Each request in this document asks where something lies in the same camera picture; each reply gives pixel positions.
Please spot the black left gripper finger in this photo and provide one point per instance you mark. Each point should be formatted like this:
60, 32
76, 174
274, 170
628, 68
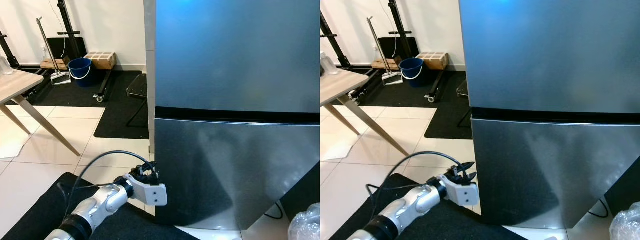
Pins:
472, 175
155, 173
149, 165
465, 166

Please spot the black floor mat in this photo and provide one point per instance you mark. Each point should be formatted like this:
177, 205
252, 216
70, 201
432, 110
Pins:
115, 125
445, 125
450, 87
120, 87

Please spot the blue bucket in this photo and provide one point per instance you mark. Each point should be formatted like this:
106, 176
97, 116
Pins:
80, 72
411, 72

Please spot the cardboard box with white patches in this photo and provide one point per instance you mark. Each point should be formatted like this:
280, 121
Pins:
100, 60
432, 60

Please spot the white paper sheet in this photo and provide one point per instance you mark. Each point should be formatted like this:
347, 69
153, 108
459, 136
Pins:
10, 150
340, 150

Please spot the flat brown cardboard piece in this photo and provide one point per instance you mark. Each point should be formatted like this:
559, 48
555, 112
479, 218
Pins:
384, 63
52, 63

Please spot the black rectangular panel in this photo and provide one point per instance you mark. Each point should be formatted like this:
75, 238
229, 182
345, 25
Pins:
82, 45
414, 45

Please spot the silver freezer door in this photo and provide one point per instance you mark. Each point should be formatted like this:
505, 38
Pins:
550, 55
235, 55

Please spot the black puzzle foam mat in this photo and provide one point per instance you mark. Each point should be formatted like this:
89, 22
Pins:
625, 192
300, 190

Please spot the wooden table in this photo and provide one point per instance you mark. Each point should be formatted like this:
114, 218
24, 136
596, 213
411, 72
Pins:
15, 82
340, 85

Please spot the black metal gantry frame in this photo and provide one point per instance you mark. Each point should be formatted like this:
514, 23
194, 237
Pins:
397, 20
65, 20

